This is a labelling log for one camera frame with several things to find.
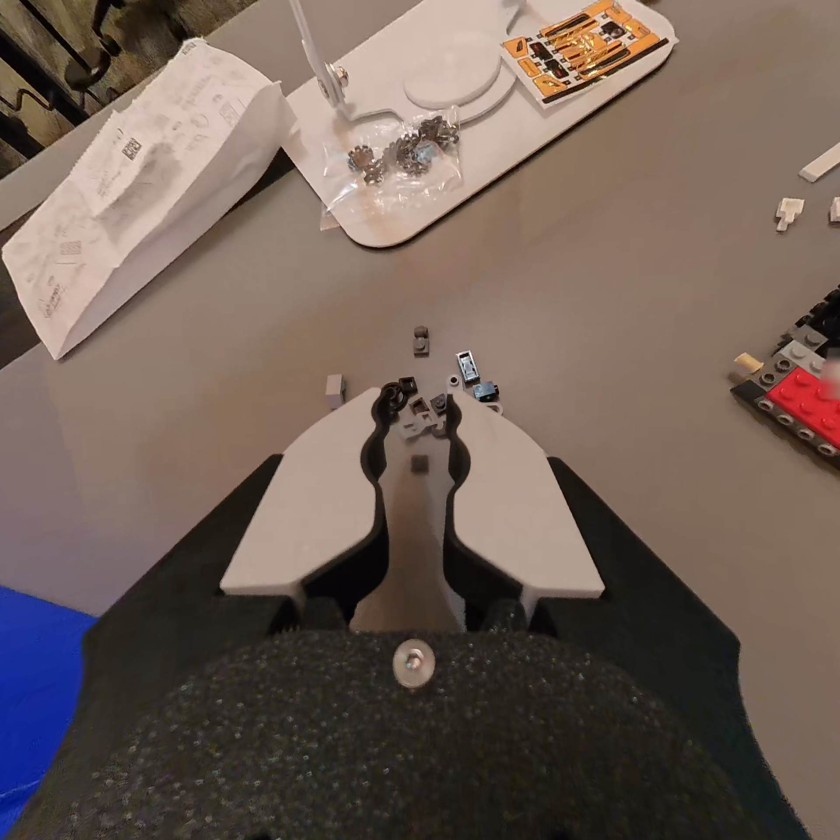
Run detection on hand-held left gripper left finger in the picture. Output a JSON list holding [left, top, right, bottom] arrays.
[[218, 386, 392, 624]]

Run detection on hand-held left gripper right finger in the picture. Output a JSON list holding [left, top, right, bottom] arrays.
[[444, 391, 606, 631]]

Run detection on small brick pieces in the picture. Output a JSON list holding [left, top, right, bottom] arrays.
[[387, 325, 506, 442]]

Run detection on brick car chassis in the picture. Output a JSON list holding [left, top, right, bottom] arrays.
[[730, 285, 840, 470]]

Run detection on blue plastic bin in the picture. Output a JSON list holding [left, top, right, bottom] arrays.
[[0, 586, 99, 808]]

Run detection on white book stand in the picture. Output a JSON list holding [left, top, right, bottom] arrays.
[[282, 0, 678, 249]]

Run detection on grey desk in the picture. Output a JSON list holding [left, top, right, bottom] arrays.
[[0, 0, 840, 840]]

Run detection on white printed paper bag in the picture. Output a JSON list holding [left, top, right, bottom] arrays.
[[0, 39, 296, 362]]

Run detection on clear bag of black gears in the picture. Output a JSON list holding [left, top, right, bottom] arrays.
[[319, 108, 466, 231]]

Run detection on white long flat tile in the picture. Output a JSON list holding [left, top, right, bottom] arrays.
[[798, 141, 840, 182]]

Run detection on orange sticker sheet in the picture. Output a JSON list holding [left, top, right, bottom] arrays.
[[502, 0, 670, 106]]

